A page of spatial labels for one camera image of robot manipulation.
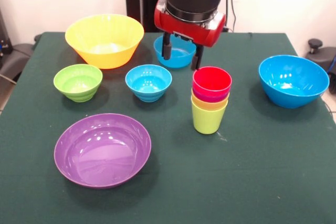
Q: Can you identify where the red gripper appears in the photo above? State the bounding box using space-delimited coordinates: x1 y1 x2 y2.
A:
153 0 227 71

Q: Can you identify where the red cup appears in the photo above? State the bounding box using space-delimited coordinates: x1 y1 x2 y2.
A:
192 66 233 95

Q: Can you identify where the small light blue ribbed bowl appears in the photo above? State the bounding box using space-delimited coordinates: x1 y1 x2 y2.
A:
124 64 173 103

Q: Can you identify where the purple cup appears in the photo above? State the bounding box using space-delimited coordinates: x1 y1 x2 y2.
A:
192 87 231 103

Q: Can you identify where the yellow cup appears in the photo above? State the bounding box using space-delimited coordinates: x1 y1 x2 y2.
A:
191 94 229 111

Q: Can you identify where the lime green cup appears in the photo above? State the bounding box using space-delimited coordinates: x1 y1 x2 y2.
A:
191 102 228 135

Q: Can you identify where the large blue bowl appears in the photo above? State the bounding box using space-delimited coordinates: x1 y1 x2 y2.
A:
258 55 330 109

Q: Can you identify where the medium blue bowl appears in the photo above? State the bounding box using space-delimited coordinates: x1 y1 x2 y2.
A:
153 36 197 69

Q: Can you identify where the large orange bowl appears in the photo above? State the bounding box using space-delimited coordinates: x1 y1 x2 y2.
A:
65 13 145 70

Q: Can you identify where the small green ribbed bowl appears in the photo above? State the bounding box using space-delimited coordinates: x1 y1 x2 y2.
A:
53 63 103 103

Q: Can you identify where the dark green table cloth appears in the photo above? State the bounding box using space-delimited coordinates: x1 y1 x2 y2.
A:
0 31 336 224

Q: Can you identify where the wide purple bowl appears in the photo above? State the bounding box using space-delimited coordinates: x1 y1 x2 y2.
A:
54 113 152 189

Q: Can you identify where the black pedestal foot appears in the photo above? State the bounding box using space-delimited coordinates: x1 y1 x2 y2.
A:
304 38 336 77
0 42 36 82

